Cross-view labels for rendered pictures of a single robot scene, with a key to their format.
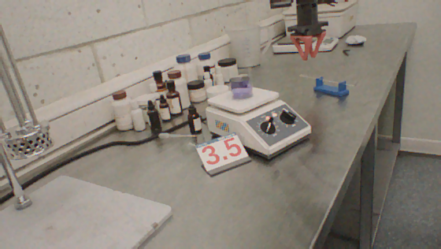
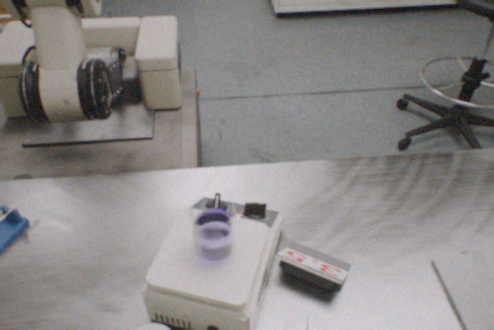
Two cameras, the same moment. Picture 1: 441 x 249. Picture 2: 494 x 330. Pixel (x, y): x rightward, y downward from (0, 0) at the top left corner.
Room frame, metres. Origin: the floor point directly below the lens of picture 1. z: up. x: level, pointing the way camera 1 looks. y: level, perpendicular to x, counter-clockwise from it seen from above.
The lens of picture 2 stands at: (0.89, 0.22, 1.27)
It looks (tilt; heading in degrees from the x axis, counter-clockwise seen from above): 42 degrees down; 229
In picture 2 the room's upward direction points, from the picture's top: straight up
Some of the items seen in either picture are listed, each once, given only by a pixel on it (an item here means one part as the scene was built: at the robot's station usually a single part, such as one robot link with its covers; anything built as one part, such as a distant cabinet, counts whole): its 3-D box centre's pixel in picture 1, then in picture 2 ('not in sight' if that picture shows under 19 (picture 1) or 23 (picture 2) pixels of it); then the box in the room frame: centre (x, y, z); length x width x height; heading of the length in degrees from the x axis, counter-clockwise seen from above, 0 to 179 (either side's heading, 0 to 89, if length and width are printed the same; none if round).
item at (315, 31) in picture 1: (309, 42); not in sight; (0.97, -0.29, 0.88); 0.07 x 0.07 x 0.09; 29
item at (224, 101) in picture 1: (242, 98); (210, 253); (0.71, -0.06, 0.83); 0.12 x 0.12 x 0.01; 34
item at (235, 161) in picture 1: (223, 152); (314, 260); (0.59, 0.00, 0.77); 0.09 x 0.06 x 0.04; 113
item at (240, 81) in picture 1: (240, 82); (215, 227); (0.70, -0.06, 0.87); 0.06 x 0.05 x 0.08; 0
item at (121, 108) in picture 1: (123, 109); not in sight; (0.87, 0.25, 0.80); 0.06 x 0.06 x 0.10
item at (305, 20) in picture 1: (307, 16); not in sight; (0.97, -0.29, 0.95); 0.10 x 0.07 x 0.07; 119
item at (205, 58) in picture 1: (206, 70); not in sight; (1.14, 0.02, 0.81); 0.06 x 0.06 x 0.11
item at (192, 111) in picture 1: (193, 117); not in sight; (0.77, 0.06, 0.78); 0.03 x 0.03 x 0.07
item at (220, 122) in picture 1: (252, 118); (218, 258); (0.69, -0.07, 0.79); 0.22 x 0.13 x 0.08; 34
